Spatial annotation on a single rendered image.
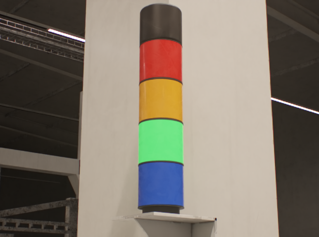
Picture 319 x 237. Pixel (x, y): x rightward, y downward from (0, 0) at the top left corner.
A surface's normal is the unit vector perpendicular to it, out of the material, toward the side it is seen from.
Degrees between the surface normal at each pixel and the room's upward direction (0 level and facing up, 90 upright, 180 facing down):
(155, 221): 90
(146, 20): 90
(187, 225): 90
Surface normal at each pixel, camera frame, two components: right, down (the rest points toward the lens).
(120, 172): -0.76, -0.18
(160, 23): -0.02, -0.27
